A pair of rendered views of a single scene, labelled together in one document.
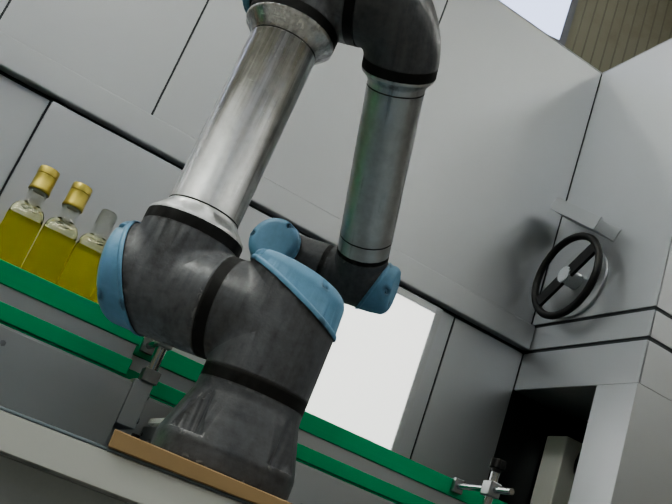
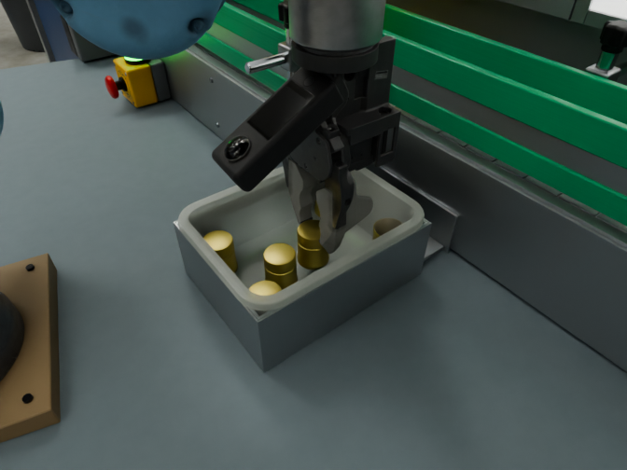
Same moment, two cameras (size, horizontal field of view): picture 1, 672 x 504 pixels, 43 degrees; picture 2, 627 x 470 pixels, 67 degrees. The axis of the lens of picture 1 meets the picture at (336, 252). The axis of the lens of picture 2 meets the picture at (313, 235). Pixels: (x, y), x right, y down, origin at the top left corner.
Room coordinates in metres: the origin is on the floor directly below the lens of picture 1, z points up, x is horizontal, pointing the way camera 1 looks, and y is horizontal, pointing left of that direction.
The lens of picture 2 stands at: (1.18, -0.32, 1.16)
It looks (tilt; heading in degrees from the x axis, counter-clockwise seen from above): 42 degrees down; 73
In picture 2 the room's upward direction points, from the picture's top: straight up
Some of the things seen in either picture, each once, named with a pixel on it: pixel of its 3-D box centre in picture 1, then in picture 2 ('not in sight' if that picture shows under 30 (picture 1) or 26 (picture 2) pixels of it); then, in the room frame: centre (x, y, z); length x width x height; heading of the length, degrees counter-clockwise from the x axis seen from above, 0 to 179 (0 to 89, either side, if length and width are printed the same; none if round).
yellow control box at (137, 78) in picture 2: not in sight; (141, 80); (1.11, 0.58, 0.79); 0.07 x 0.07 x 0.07; 21
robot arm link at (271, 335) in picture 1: (275, 323); not in sight; (0.90, 0.03, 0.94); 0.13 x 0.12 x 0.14; 76
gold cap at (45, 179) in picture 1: (44, 181); not in sight; (1.36, 0.49, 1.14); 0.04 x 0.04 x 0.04
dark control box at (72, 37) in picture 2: not in sight; (90, 35); (1.01, 0.84, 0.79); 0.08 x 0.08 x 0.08; 21
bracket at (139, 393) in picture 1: (129, 405); not in sight; (1.34, 0.21, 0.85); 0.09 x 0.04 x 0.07; 21
